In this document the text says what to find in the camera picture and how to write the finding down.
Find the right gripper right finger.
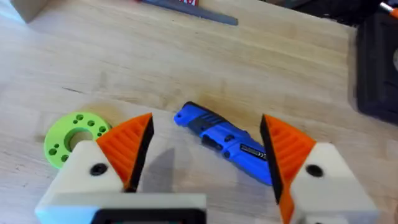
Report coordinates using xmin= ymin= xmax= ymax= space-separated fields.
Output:
xmin=259 ymin=113 xmax=381 ymax=224

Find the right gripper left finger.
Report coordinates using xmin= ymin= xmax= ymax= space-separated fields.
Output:
xmin=45 ymin=112 xmax=155 ymax=197

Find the blue electric screwdriver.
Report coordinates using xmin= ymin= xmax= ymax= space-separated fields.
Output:
xmin=174 ymin=101 xmax=273 ymax=186

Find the green disc with holes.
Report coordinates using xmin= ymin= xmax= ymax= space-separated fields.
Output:
xmin=44 ymin=112 xmax=111 ymax=170

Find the black box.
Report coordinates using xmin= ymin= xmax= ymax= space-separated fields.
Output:
xmin=356 ymin=12 xmax=398 ymax=124

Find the grey flat tool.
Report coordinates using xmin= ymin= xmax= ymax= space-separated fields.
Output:
xmin=141 ymin=0 xmax=239 ymax=26

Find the orange handled tool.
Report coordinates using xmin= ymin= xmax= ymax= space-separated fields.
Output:
xmin=379 ymin=1 xmax=398 ymax=19

